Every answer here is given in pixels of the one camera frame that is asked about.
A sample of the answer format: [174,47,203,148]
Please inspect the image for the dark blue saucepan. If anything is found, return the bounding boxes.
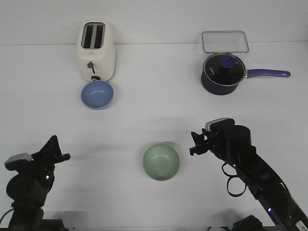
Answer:
[201,53,291,96]

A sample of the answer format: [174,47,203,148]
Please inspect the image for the clear plastic container blue rim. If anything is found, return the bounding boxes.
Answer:
[201,31,249,54]

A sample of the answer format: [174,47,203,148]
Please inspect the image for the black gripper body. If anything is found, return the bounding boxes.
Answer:
[189,128,231,156]
[32,151,71,183]

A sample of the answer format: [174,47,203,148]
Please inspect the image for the blue bowl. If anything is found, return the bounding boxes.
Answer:
[80,81,114,110]

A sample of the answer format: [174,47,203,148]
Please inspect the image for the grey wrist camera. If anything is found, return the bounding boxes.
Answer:
[4,153,32,172]
[205,117,235,132]

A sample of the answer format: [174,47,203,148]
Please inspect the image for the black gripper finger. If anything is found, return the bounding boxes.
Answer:
[36,135,58,156]
[55,136,62,156]
[191,131,205,146]

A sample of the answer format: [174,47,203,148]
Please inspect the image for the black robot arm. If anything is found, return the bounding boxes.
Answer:
[4,135,70,231]
[190,123,308,231]

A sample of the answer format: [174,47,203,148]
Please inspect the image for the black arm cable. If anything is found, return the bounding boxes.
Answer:
[221,161,247,197]

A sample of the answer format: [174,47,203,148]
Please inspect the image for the cream white two-slot toaster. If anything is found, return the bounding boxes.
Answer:
[77,19,116,81]

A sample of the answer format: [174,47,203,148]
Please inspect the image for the green bowl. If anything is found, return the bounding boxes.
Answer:
[142,143,180,181]

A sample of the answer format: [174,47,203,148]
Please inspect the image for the glass pot lid blue knob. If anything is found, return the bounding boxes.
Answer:
[203,52,246,87]

